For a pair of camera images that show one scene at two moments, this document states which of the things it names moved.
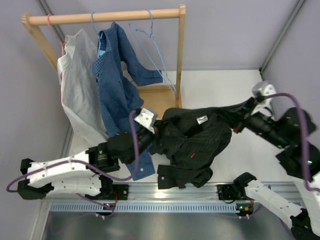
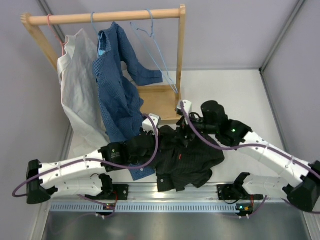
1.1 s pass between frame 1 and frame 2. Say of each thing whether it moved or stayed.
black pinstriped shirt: moved
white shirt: stayed
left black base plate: stayed
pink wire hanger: stayed
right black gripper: moved
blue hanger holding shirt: stayed
